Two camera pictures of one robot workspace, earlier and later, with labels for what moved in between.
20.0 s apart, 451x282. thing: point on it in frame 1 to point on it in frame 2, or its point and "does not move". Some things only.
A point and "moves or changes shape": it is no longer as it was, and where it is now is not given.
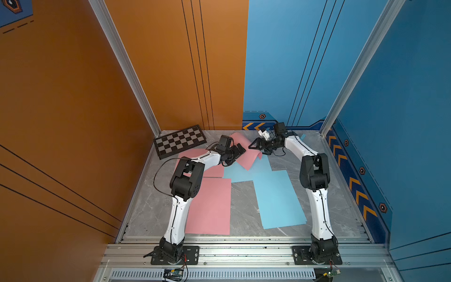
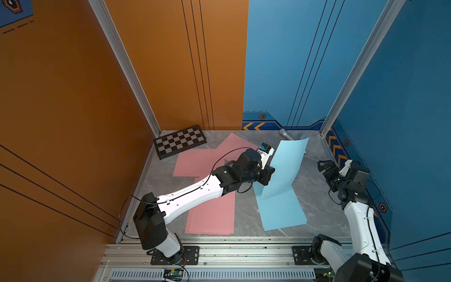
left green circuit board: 175,274 does not move
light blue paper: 279,205 does not move
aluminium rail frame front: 246,259 does not move
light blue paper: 261,171 moves or changes shape
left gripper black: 237,153 to 265,174
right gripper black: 258,141 to 329,164
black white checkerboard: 180,140 does not move
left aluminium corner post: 111,34 does not move
